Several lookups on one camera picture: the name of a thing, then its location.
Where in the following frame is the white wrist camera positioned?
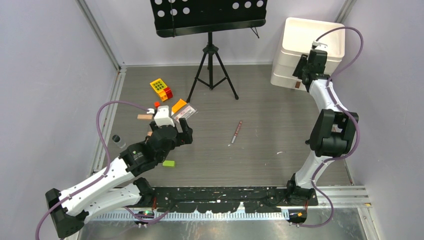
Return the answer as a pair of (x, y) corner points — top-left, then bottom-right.
(146, 105), (175, 127)
(311, 40), (328, 52)

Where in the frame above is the black music stand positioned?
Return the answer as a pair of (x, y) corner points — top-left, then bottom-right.
(150, 0), (268, 102)

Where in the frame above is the beige rectangular block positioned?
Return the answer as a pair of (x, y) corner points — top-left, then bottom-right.
(137, 114), (153, 120)

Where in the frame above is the clear small cup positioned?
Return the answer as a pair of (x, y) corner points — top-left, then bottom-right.
(111, 134), (127, 149)

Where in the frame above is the yellow green toy block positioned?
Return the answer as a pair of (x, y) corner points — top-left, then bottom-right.
(150, 78), (168, 94)

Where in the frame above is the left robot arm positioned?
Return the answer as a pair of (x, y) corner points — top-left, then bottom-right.
(45, 118), (193, 239)

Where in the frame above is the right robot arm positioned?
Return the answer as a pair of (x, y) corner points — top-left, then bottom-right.
(285, 48), (359, 206)

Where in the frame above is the orange white tube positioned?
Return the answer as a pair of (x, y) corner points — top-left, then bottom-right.
(171, 98), (187, 114)

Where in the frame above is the red silver lip pen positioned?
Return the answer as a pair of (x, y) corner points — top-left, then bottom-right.
(230, 120), (243, 145)

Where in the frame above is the red orange toy block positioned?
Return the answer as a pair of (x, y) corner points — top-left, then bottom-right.
(158, 87), (173, 102)

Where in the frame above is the white drawer organizer box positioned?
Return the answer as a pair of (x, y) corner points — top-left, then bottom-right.
(270, 17), (345, 91)

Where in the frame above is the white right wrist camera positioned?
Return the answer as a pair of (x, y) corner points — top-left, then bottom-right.
(311, 40), (328, 52)

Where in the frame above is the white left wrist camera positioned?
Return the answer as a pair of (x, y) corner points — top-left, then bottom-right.
(146, 105), (175, 127)

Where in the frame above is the clear false lashes pack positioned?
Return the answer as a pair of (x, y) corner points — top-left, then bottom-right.
(172, 103), (198, 123)

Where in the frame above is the green rectangular block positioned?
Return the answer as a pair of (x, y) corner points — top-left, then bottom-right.
(162, 160), (176, 168)

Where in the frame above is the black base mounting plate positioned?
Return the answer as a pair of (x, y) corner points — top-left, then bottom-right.
(120, 186), (319, 214)

